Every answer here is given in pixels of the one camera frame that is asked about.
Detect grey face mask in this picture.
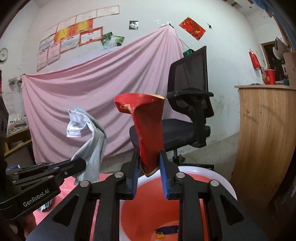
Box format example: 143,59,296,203
67,106,107,185

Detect red paper packet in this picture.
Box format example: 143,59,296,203
114,93,165,177

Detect white red trash basin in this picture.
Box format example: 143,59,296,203
119,165,238,241

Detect pink checked tablecloth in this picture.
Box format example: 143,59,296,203
33,177,99,240

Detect wooden counter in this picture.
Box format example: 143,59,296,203
231,85,295,219

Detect pink hanging bedsheet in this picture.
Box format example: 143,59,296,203
22,26,183,163

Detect black office chair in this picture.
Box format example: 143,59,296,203
128,45,216,171

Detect red cup on counter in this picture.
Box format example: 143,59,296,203
264,69,276,85

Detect red hanging envelope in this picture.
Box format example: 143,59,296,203
249,50,261,69

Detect red fu poster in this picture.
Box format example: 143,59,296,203
179,17,206,40

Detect wooden wall shelf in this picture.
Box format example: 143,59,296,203
4,126,32,158

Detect round wall clock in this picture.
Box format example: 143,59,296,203
0,48,9,62

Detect green photos on wall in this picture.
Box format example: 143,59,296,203
101,32,125,49

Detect wall certificates cluster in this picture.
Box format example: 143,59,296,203
37,5,120,71

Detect small wall photo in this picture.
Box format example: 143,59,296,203
129,21,139,30

